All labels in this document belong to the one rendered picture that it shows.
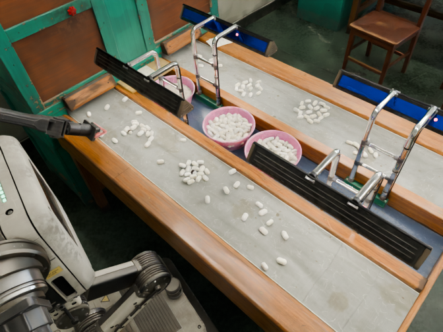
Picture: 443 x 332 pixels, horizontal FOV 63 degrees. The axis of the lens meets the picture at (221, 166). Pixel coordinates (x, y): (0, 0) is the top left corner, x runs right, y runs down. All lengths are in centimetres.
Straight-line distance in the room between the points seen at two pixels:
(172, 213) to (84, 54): 101
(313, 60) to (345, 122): 186
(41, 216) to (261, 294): 82
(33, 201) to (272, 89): 156
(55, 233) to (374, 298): 106
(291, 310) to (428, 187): 83
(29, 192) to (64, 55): 130
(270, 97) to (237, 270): 103
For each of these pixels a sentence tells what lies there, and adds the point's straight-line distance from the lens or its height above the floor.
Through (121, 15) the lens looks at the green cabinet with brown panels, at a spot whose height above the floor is 111.
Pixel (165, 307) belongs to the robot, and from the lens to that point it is 166.
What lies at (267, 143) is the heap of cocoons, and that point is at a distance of 178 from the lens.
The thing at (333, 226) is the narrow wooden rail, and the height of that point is 76.
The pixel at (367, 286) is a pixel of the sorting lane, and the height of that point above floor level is 74.
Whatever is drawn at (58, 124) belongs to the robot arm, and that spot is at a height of 103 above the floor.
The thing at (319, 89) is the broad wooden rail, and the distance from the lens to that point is 208.
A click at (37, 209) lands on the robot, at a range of 79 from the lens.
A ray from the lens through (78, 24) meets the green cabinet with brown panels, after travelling 204.
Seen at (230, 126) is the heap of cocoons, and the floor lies 74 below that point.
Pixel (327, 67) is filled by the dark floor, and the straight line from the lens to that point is 366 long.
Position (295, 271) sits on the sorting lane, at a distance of 141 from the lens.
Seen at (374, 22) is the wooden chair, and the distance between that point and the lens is 347.
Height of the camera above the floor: 201
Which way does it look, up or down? 49 degrees down
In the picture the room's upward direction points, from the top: 4 degrees counter-clockwise
